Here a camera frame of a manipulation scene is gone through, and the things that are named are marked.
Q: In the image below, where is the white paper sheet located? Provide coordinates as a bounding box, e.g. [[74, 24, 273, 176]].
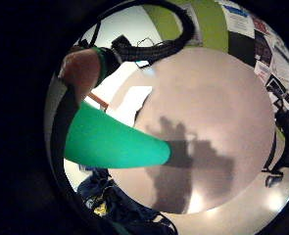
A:
[[115, 85, 154, 127]]

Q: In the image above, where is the green plastic cup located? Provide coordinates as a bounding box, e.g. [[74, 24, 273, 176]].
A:
[[63, 101, 173, 170]]

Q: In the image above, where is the black ribbed cable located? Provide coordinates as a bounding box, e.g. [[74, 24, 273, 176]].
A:
[[111, 0, 197, 64]]

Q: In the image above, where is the group of wall posters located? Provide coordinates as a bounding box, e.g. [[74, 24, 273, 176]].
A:
[[216, 0, 289, 114]]

